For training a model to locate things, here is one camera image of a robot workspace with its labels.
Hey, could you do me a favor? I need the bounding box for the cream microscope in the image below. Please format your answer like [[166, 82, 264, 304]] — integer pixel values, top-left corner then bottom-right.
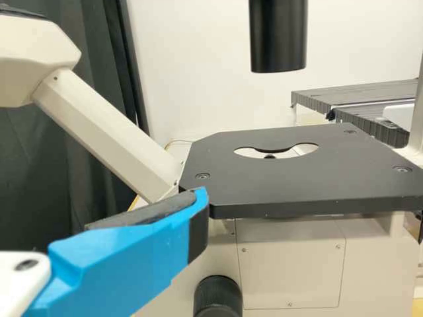
[[0, 0, 423, 317]]

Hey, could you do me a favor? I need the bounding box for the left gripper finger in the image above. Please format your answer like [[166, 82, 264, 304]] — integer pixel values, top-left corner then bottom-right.
[[21, 186, 210, 317]]

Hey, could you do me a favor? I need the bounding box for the black platform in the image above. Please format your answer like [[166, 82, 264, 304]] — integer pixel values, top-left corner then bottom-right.
[[325, 102, 412, 149], [290, 78, 423, 115]]

